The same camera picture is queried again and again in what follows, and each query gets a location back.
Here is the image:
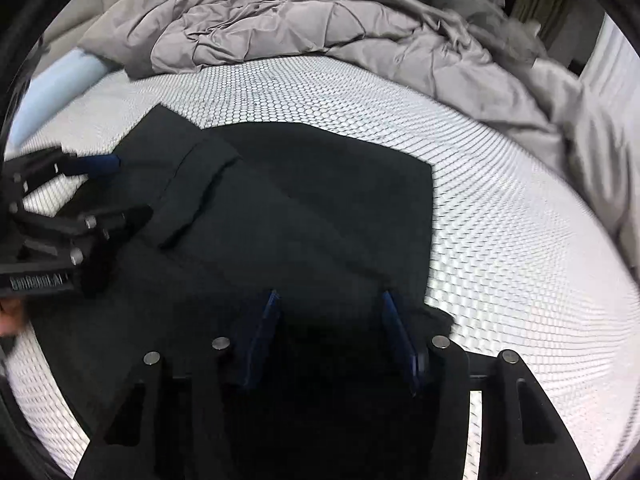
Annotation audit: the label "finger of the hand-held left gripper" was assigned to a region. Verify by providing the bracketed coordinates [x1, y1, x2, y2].
[0, 145, 122, 202]
[9, 204, 155, 267]

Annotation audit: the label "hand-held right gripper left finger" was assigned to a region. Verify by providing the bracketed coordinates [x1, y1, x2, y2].
[71, 287, 283, 480]

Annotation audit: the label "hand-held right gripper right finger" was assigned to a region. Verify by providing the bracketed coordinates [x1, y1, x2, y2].
[380, 289, 592, 480]

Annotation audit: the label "black pants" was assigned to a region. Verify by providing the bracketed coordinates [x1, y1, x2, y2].
[30, 102, 457, 480]

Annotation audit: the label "person's left hand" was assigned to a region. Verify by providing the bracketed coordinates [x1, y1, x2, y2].
[0, 301, 29, 337]

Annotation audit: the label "light blue pillow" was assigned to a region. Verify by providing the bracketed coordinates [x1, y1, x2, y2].
[9, 47, 124, 147]

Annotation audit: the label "beige padded headboard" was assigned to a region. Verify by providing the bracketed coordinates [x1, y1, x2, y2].
[40, 0, 201, 52]

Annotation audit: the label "grey duvet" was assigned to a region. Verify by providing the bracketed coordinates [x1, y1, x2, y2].
[79, 0, 640, 272]

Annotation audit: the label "dark grey blanket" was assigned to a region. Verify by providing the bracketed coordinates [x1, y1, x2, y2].
[410, 0, 552, 69]

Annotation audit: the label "olive curtain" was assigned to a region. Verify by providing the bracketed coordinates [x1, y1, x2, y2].
[510, 0, 572, 52]

